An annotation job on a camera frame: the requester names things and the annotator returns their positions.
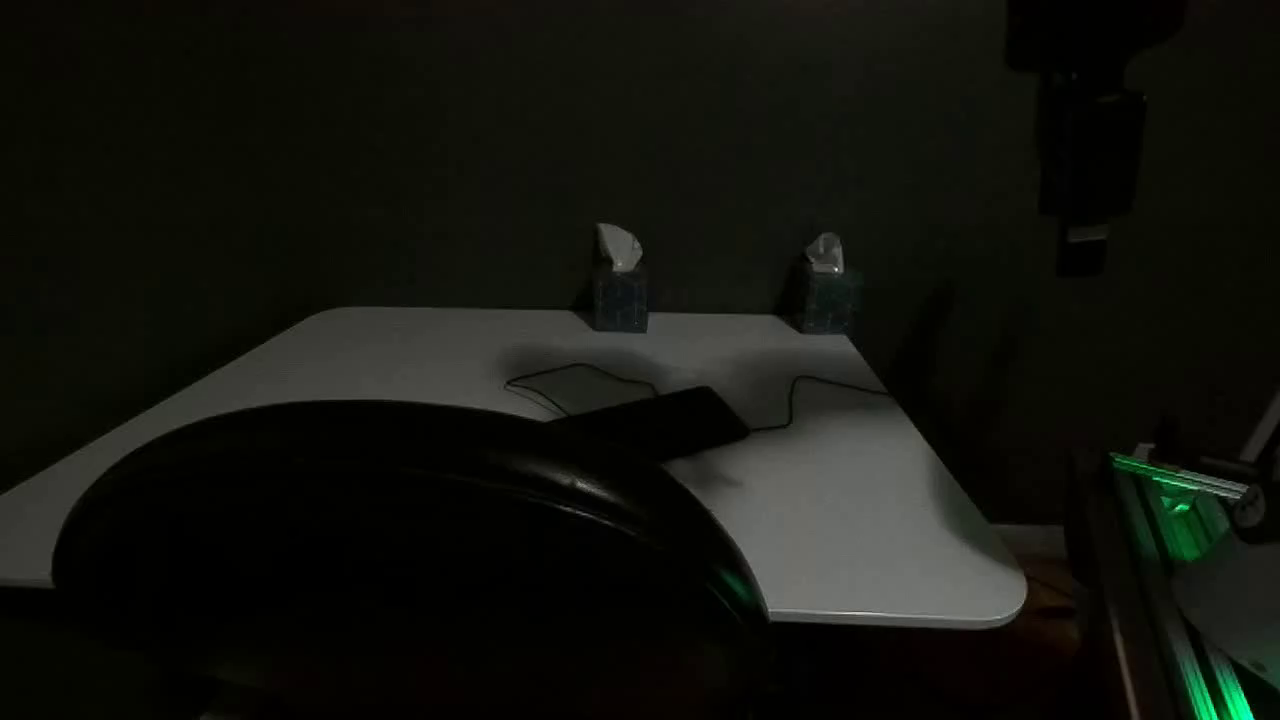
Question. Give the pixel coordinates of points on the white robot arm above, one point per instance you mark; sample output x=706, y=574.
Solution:
x=418, y=561

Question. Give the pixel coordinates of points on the black computer keyboard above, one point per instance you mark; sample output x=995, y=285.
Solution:
x=666, y=427

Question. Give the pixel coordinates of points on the dark tissue box near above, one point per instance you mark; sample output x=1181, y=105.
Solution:
x=617, y=285

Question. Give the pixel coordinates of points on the dark tissue box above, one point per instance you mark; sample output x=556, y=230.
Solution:
x=617, y=285
x=823, y=288

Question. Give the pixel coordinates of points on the clear plastic container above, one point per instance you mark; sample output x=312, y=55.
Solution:
x=576, y=391

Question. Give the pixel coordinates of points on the dark tissue box far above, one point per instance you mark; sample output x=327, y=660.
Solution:
x=823, y=288

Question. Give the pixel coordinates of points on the black camera on stand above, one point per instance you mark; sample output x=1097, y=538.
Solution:
x=1088, y=123

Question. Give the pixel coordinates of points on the green lit metal frame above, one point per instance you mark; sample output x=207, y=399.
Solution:
x=1181, y=568

